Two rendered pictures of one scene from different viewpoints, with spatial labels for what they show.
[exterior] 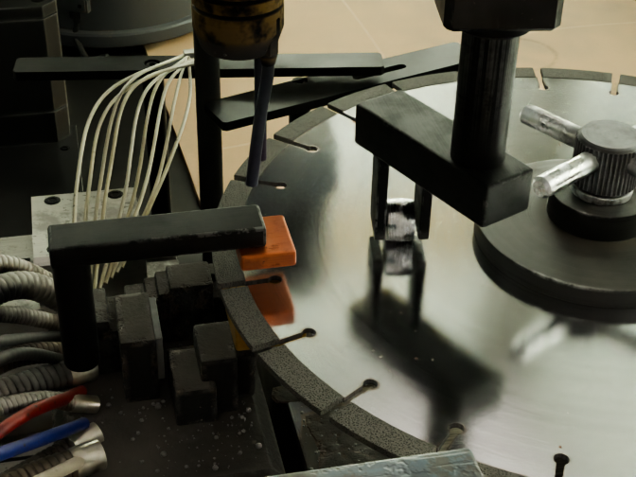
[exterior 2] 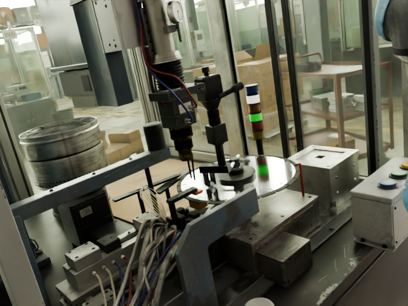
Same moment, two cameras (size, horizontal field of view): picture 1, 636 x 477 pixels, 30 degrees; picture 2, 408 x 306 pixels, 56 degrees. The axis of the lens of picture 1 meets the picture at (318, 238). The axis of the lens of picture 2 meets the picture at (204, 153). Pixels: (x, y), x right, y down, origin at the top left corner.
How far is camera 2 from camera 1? 0.60 m
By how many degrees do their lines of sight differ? 29
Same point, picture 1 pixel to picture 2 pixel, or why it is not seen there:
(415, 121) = (209, 165)
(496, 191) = (228, 166)
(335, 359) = (218, 198)
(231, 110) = (159, 190)
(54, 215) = (140, 218)
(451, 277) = (223, 186)
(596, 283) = (243, 178)
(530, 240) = (231, 178)
